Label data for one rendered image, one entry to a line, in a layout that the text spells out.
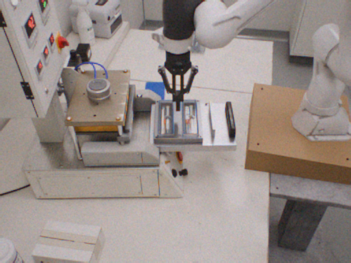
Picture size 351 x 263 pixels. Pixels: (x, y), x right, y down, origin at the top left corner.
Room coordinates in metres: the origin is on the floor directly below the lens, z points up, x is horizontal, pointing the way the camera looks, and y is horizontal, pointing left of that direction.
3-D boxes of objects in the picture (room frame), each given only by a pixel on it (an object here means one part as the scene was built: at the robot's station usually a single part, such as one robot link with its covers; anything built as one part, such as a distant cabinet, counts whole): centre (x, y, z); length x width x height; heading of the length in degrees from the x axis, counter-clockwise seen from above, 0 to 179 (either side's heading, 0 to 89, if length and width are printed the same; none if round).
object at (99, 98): (0.96, 0.27, 1.08); 0.31 x 0.24 x 0.13; 179
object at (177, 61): (0.94, -0.02, 1.23); 0.08 x 0.08 x 0.09
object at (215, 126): (0.94, -0.07, 0.97); 0.30 x 0.22 x 0.08; 89
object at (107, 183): (0.96, 0.23, 0.84); 0.53 x 0.37 x 0.17; 89
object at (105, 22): (1.95, 0.41, 0.88); 0.25 x 0.20 x 0.17; 71
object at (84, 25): (1.80, 0.45, 0.92); 0.09 x 0.08 x 0.25; 80
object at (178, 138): (0.94, -0.02, 0.98); 0.20 x 0.17 x 0.03; 179
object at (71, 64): (1.17, 0.36, 1.05); 0.15 x 0.05 x 0.15; 179
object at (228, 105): (0.94, -0.21, 0.99); 0.15 x 0.02 x 0.04; 179
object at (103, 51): (1.66, 0.48, 0.77); 0.84 x 0.30 x 0.04; 167
